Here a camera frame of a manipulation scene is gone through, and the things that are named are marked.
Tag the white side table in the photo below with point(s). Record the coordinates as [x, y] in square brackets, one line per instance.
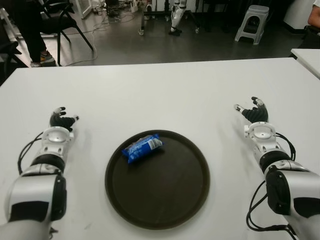
[308, 58]

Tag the white humanoid robot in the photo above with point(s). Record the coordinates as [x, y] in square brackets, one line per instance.
[176, 17]

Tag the white framed glass panel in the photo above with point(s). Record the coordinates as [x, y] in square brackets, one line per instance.
[86, 7]

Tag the black office chair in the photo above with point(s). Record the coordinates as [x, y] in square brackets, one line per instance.
[310, 37]

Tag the grey plastic stool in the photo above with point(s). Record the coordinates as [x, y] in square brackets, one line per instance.
[252, 15]

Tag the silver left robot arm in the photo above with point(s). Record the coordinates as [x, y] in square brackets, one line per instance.
[37, 187]

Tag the black folding chair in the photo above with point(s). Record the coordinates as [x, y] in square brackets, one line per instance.
[62, 23]

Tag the blue Oreo packet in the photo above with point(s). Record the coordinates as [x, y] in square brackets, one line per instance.
[141, 147]

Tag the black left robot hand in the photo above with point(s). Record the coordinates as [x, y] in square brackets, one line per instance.
[61, 121]

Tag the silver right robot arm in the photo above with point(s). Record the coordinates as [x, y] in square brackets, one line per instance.
[285, 185]

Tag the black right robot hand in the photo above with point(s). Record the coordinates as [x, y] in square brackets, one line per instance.
[257, 115]

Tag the round dark brown tray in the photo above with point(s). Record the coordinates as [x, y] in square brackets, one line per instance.
[157, 180]

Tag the white bottle basket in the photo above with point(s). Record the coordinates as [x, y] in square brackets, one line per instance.
[134, 6]

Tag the person in black trousers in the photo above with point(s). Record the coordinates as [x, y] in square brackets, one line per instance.
[32, 37]

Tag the black chair armrest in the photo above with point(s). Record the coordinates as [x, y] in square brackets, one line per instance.
[10, 50]

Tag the person in white shirt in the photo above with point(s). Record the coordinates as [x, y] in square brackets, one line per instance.
[315, 15]

